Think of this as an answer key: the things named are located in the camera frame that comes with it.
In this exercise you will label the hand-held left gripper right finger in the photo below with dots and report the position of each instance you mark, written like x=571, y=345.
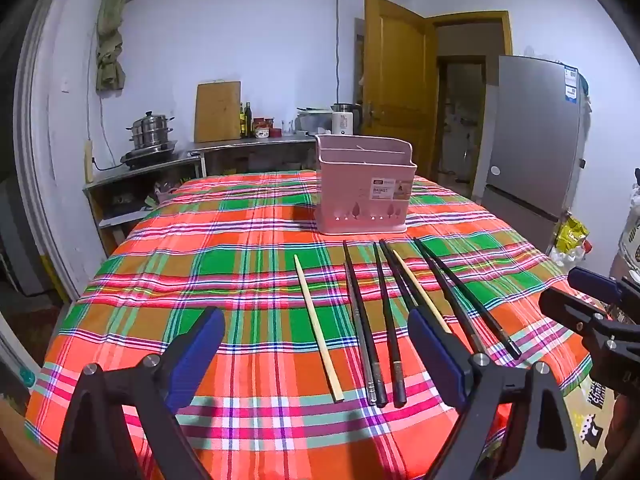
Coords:
x=435, y=360

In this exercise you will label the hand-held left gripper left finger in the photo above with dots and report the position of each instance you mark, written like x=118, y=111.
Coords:
x=200, y=355

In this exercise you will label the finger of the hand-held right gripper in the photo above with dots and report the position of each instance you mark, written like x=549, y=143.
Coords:
x=565, y=307
x=595, y=283

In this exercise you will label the black chopstick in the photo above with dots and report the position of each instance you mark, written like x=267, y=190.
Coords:
x=472, y=305
x=364, y=325
x=447, y=292
x=397, y=275
x=388, y=325

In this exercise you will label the wooden chopstick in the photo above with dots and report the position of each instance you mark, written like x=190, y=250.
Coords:
x=317, y=327
x=420, y=291

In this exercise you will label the pink plastic utensil basket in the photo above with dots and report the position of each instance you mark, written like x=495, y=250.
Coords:
x=350, y=195

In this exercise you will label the yellow bag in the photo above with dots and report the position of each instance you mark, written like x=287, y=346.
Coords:
x=571, y=235

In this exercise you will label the plaid tablecloth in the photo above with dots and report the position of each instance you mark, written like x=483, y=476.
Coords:
x=250, y=240

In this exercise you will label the silver refrigerator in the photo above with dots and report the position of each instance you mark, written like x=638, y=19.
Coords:
x=535, y=145

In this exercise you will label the steel shelf stand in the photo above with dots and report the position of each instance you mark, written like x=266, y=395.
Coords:
x=125, y=195

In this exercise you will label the black induction stove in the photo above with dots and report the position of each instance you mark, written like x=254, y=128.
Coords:
x=150, y=156

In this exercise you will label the steel counter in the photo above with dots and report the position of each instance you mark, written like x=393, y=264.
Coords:
x=250, y=144

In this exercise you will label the beige power strip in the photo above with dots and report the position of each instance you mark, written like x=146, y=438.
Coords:
x=89, y=162

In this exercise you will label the steel steamer pot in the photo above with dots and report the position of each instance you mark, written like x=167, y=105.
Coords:
x=150, y=132

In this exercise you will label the red jar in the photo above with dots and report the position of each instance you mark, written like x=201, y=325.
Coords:
x=260, y=125

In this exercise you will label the dark oil bottle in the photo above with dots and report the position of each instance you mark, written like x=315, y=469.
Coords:
x=248, y=121
x=242, y=121

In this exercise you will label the wooden cutting board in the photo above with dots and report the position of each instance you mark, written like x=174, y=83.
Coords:
x=217, y=112

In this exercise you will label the white electric kettle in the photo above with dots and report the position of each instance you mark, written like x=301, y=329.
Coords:
x=344, y=122

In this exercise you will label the wooden door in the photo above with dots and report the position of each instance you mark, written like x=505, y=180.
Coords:
x=400, y=90

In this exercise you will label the green curtain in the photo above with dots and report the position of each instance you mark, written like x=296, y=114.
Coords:
x=111, y=45

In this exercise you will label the white door frame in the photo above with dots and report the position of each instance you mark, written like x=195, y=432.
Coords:
x=50, y=160

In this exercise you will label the brown door frame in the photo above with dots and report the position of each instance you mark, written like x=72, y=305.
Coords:
x=470, y=17

